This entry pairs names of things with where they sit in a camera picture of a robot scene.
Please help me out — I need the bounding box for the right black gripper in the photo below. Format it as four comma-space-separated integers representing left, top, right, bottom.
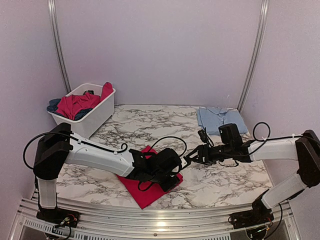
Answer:
186, 143, 233, 165

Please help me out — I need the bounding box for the light blue button shirt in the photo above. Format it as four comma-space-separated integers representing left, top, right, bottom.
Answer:
196, 107, 248, 136

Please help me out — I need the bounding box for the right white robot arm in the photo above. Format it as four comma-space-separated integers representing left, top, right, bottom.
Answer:
184, 123, 320, 224

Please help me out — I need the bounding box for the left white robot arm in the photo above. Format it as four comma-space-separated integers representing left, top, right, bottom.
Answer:
25, 123, 183, 223

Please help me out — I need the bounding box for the white plastic laundry bin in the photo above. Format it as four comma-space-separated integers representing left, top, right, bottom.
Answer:
47, 88, 116, 139

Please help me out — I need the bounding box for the red garment in bin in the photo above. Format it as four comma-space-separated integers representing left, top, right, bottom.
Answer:
57, 82, 113, 114

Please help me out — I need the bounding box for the dark blue garment in bin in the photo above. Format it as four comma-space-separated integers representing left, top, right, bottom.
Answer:
46, 98, 93, 121

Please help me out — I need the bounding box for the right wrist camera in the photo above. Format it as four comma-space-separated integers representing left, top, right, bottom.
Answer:
197, 129, 214, 147

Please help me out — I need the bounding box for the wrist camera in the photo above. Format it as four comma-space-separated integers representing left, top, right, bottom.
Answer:
181, 159, 191, 170
197, 129, 214, 147

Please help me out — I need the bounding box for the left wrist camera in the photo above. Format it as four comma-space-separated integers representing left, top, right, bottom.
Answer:
181, 159, 191, 170

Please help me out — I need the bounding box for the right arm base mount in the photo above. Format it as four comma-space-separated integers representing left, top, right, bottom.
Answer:
228, 210, 274, 229

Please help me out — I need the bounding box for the front aluminium rail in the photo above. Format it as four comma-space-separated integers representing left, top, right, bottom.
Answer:
7, 197, 302, 240

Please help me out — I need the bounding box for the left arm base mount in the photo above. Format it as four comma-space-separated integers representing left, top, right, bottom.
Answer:
36, 207, 80, 228

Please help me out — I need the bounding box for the right aluminium frame post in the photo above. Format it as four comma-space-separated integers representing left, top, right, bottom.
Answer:
237, 0, 270, 113

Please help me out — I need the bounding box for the aluminium frame post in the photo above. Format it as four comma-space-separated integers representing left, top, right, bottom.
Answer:
47, 0, 72, 93
237, 0, 270, 113

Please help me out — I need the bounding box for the left aluminium frame post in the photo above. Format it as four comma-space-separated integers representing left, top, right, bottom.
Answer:
47, 0, 72, 93

